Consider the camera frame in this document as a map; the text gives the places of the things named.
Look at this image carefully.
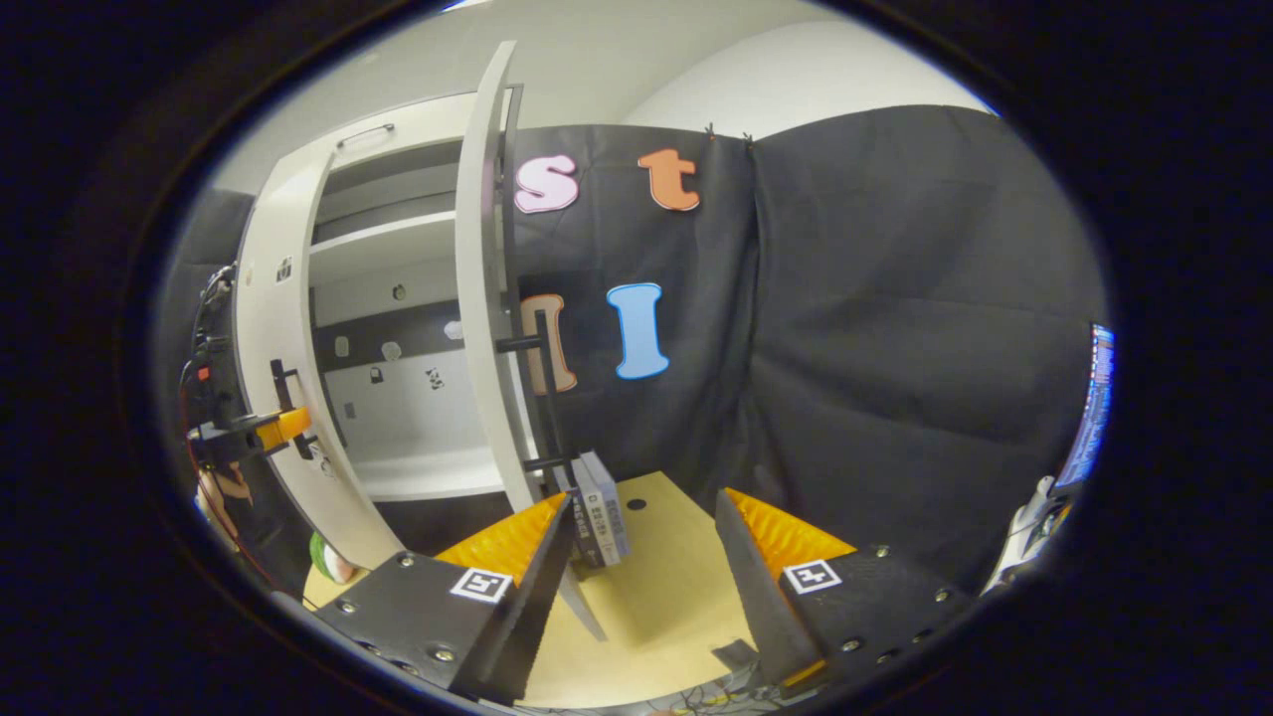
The white double-door shoe cabinet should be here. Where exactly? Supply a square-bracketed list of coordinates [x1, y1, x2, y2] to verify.
[234, 85, 543, 558]

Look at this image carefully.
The white plastic device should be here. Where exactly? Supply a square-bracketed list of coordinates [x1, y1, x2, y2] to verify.
[980, 475, 1060, 598]

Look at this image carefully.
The computer monitor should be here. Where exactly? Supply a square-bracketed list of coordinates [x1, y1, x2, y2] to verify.
[1054, 323, 1117, 488]

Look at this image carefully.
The grey flat box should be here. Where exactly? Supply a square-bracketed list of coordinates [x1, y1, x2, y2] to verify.
[580, 450, 634, 566]

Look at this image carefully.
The small black plate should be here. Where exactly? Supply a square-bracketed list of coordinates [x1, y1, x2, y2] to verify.
[712, 639, 762, 677]

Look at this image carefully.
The tangle of cables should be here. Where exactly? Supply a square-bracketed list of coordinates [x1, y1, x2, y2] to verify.
[636, 676, 777, 715]

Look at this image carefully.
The white shoe cabinet door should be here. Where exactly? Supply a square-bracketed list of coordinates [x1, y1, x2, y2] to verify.
[455, 40, 608, 642]
[234, 149, 404, 573]

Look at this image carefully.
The black door handle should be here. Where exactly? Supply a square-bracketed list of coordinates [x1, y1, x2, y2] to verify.
[497, 308, 578, 473]
[269, 358, 321, 460]

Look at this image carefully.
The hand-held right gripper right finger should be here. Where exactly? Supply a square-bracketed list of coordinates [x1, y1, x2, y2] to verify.
[714, 487, 974, 697]

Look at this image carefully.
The white cabinet drawer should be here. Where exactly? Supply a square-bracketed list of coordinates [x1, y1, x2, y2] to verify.
[298, 91, 480, 178]

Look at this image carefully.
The white flat box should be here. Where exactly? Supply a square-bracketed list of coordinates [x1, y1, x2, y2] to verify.
[569, 459, 610, 570]

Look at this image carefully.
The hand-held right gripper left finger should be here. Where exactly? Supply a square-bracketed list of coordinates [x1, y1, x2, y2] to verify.
[313, 490, 578, 705]

